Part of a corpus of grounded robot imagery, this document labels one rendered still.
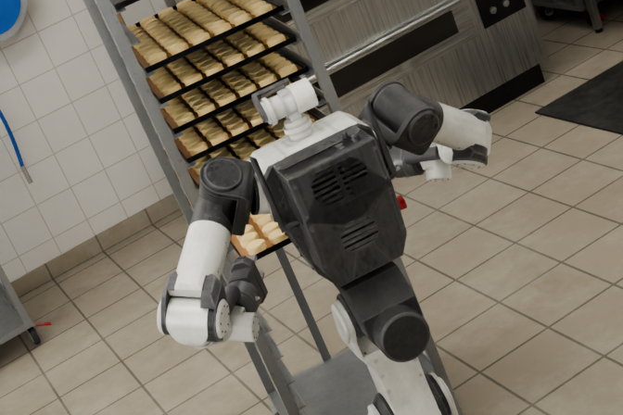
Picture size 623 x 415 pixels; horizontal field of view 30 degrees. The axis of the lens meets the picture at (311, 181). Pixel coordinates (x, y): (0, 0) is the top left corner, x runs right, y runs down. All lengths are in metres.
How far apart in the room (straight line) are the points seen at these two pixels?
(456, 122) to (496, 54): 3.35
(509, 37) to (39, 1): 2.37
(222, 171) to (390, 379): 0.69
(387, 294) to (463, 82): 3.44
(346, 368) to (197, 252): 1.76
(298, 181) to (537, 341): 1.93
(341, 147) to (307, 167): 0.08
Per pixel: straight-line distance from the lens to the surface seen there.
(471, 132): 2.65
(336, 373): 4.03
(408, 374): 2.77
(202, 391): 4.60
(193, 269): 2.32
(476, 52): 5.89
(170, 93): 3.09
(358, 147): 2.33
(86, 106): 6.16
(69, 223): 6.26
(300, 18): 3.09
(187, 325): 2.32
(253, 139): 3.34
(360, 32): 5.54
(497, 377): 3.97
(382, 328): 2.46
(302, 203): 2.32
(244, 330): 2.55
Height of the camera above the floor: 2.19
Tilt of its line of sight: 21 degrees down
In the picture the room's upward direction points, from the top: 23 degrees counter-clockwise
